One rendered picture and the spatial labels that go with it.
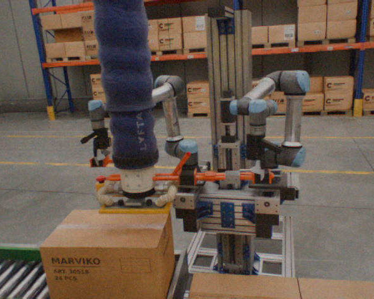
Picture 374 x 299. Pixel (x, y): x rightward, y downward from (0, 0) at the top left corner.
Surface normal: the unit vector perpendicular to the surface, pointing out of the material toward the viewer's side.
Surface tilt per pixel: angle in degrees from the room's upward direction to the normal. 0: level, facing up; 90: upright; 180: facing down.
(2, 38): 90
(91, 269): 90
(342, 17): 95
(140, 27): 81
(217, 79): 90
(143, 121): 70
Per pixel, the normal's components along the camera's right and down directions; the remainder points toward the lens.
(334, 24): -0.27, 0.29
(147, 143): 0.63, -0.09
